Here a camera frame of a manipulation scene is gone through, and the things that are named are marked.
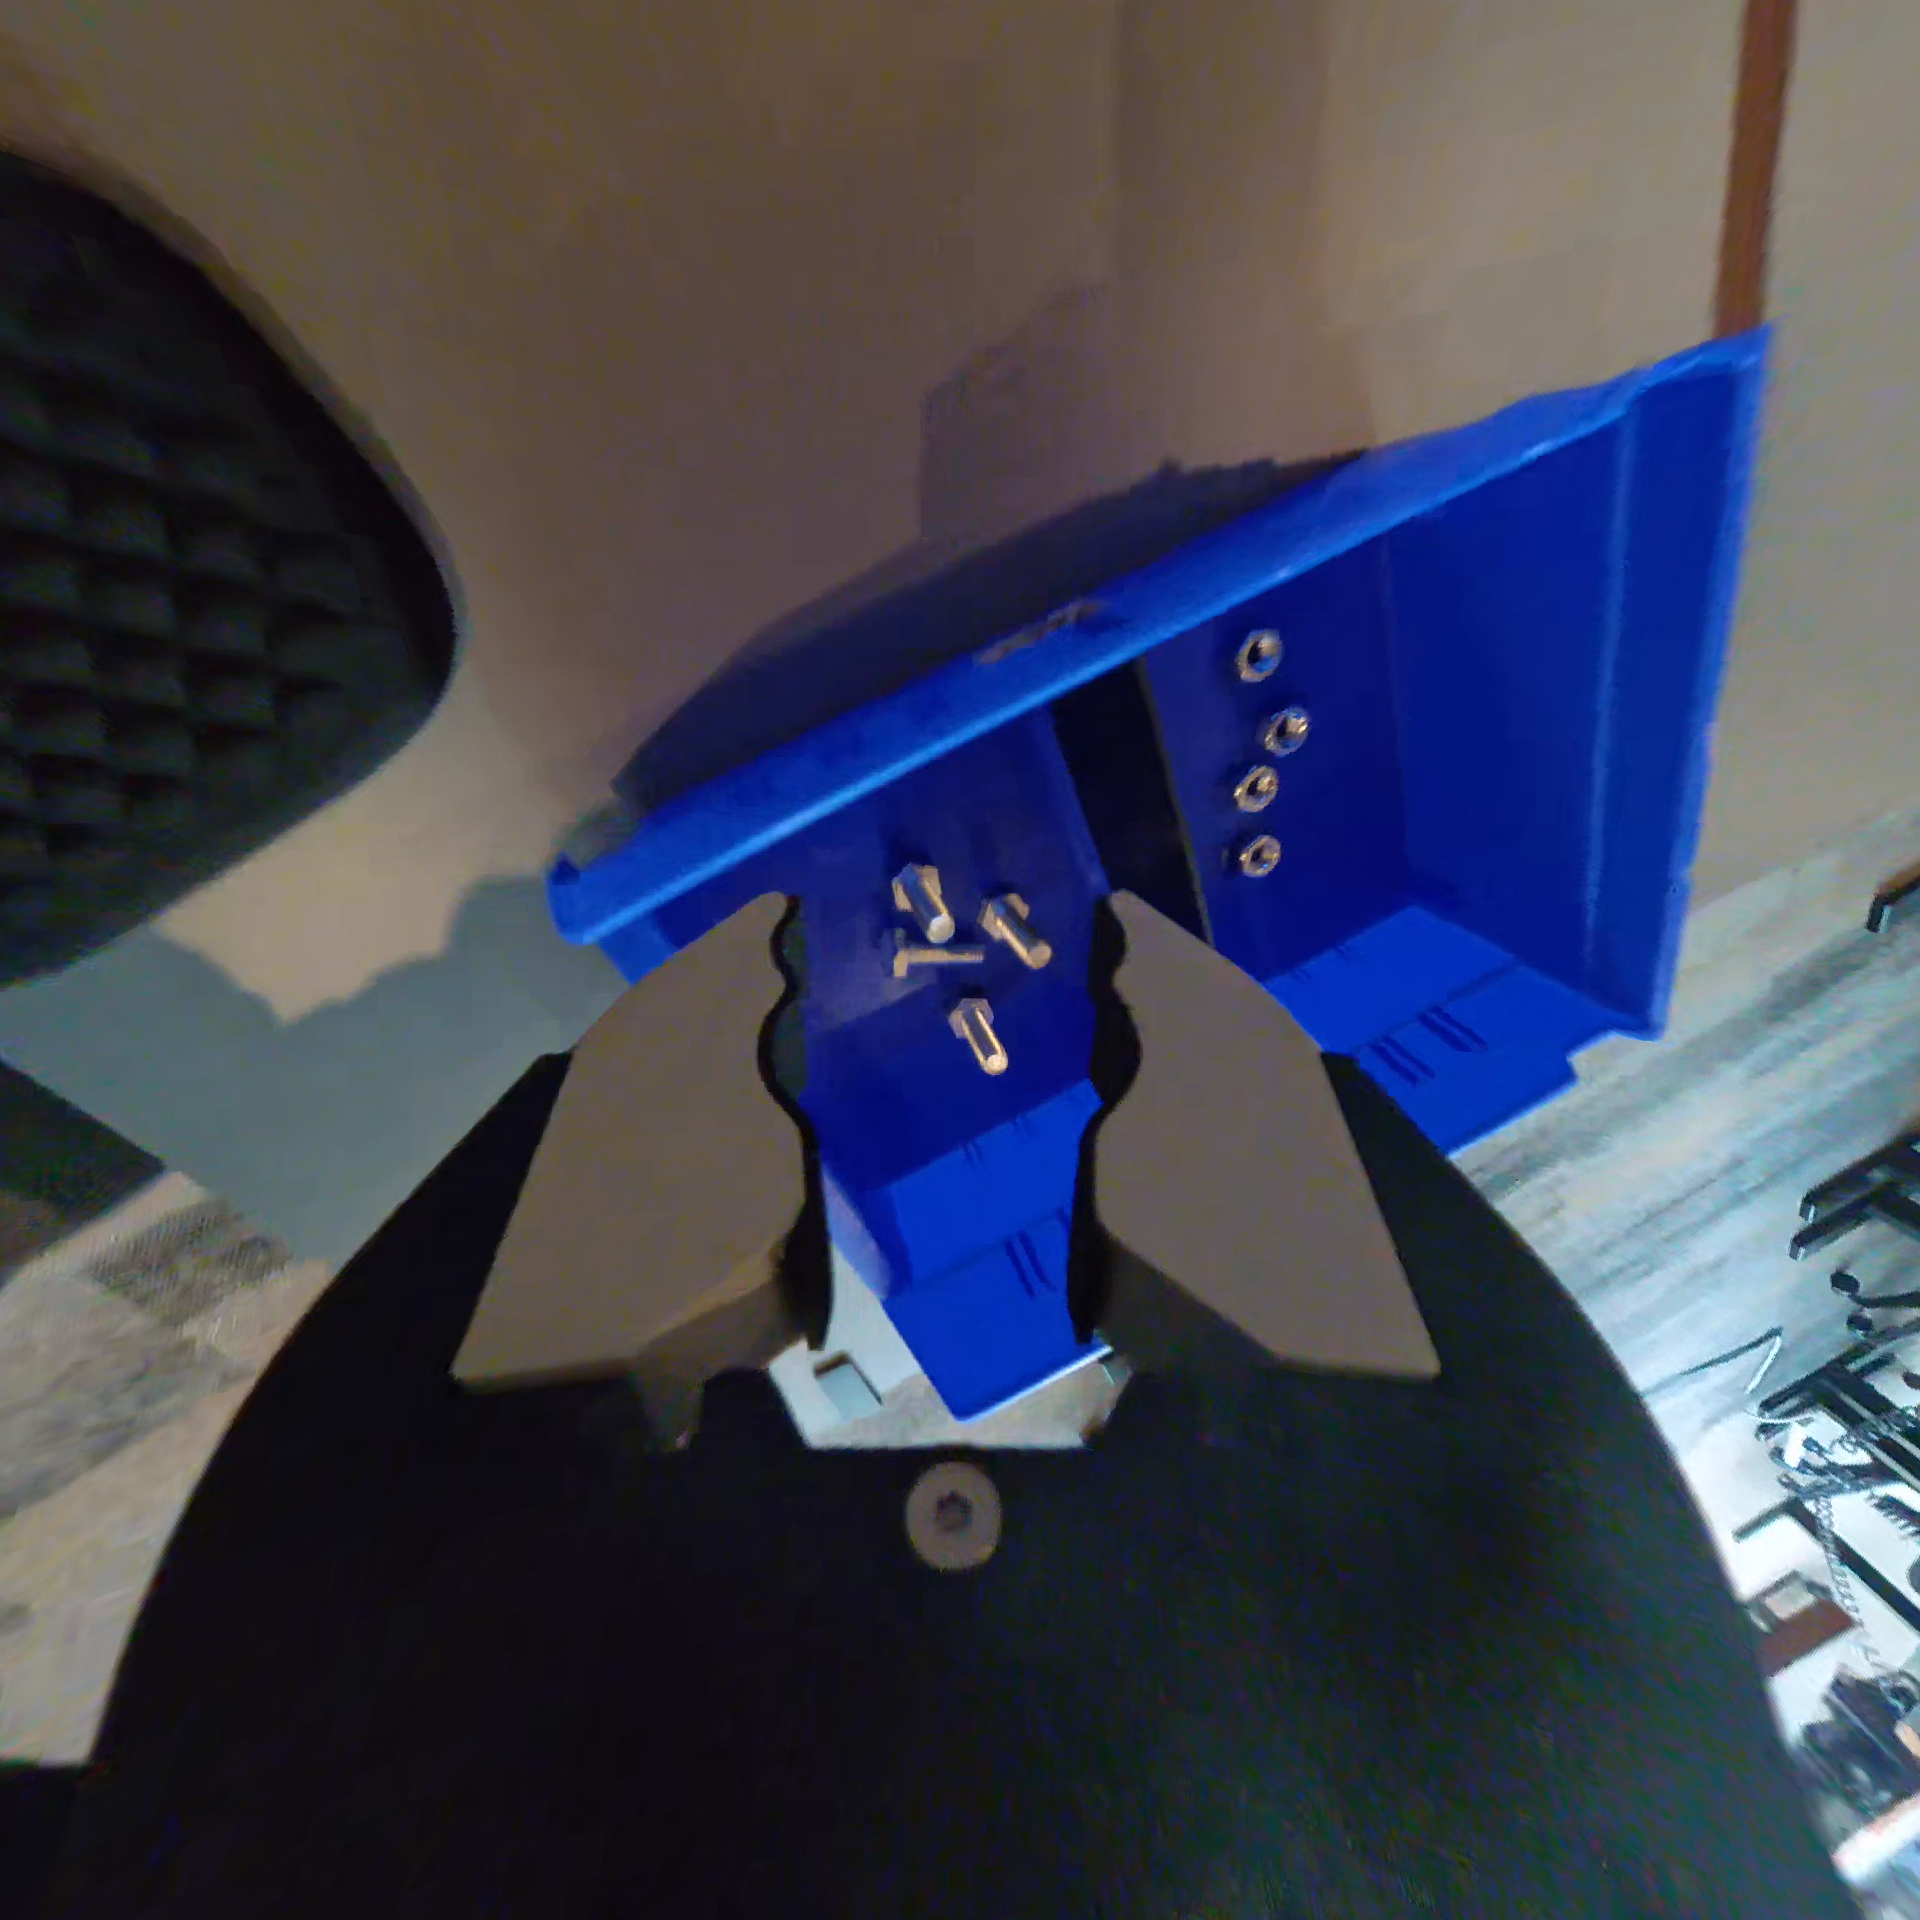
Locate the thin silver screw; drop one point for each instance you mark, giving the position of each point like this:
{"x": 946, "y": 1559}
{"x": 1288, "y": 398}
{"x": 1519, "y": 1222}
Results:
{"x": 938, "y": 955}

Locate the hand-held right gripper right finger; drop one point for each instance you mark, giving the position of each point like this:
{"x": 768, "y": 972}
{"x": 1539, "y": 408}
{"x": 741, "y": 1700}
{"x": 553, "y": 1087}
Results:
{"x": 1260, "y": 1202}

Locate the black foam pad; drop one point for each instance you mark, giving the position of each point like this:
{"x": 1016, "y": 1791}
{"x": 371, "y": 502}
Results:
{"x": 181, "y": 600}

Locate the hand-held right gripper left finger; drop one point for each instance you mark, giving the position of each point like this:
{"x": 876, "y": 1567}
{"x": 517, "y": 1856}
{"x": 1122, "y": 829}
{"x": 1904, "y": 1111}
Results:
{"x": 628, "y": 1202}

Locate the silver hex nut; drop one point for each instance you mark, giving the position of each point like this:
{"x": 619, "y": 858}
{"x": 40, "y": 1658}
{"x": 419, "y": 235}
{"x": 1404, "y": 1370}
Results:
{"x": 1258, "y": 855}
{"x": 1253, "y": 787}
{"x": 1258, "y": 658}
{"x": 1288, "y": 730}

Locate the silver hex bolt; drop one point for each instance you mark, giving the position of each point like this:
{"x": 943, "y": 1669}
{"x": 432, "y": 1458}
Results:
{"x": 915, "y": 904}
{"x": 979, "y": 1036}
{"x": 1019, "y": 933}

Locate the black metal frames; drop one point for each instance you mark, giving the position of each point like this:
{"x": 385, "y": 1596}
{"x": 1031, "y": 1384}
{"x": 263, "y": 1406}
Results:
{"x": 1861, "y": 1184}

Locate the brown wooden post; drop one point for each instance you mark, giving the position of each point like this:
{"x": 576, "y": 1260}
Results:
{"x": 1759, "y": 149}

